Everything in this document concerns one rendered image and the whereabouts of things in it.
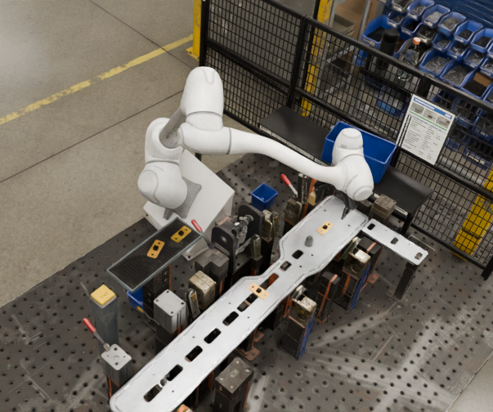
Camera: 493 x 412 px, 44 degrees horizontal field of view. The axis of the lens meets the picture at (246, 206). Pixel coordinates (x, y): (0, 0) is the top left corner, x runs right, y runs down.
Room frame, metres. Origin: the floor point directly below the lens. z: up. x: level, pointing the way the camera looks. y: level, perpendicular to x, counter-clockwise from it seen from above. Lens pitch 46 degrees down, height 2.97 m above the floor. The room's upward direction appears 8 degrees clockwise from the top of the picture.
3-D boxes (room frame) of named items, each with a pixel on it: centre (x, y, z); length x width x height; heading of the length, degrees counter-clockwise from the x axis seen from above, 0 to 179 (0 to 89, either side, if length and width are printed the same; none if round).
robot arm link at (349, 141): (1.82, -0.36, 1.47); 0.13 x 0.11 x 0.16; 14
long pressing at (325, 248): (1.42, -0.09, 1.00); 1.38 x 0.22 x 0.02; 146
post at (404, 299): (1.74, -0.76, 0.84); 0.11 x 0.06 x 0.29; 56
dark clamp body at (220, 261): (1.53, 0.09, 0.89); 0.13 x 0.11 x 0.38; 56
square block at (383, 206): (1.98, -0.62, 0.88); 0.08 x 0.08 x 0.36; 56
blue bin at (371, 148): (2.26, -0.49, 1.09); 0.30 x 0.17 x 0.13; 66
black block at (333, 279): (1.57, -0.39, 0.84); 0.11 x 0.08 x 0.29; 56
